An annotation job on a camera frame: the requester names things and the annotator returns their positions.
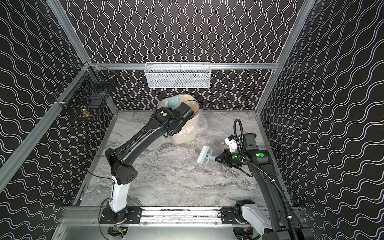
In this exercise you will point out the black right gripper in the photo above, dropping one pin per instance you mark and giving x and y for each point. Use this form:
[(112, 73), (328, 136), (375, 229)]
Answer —
[(226, 156)]

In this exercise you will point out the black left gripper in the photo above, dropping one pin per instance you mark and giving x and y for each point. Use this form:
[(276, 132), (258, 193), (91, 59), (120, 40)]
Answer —
[(186, 111)]

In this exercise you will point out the pale green dustpan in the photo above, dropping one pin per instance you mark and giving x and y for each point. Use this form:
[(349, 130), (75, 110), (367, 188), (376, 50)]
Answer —
[(173, 102)]

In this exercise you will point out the pale green hand brush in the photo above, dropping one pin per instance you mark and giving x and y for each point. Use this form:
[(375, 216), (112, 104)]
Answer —
[(205, 156)]

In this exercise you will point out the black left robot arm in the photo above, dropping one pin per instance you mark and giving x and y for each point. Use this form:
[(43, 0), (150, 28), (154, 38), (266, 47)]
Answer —
[(122, 158)]

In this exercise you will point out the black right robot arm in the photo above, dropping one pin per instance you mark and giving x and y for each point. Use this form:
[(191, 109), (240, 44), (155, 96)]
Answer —
[(282, 222)]

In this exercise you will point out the cream plastic waste bin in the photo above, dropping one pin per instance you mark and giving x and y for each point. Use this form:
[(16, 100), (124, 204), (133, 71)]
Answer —
[(191, 129)]

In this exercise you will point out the brass object in basket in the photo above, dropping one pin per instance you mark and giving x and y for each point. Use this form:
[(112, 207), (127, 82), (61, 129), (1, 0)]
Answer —
[(85, 113)]

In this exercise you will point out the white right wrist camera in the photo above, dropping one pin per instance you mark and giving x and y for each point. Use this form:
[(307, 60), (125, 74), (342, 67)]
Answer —
[(232, 143)]

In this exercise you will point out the white wire wall basket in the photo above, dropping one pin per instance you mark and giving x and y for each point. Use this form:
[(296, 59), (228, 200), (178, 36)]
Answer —
[(178, 75)]

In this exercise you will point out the black wire side basket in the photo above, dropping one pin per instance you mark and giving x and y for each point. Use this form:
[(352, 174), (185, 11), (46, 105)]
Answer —
[(91, 93)]

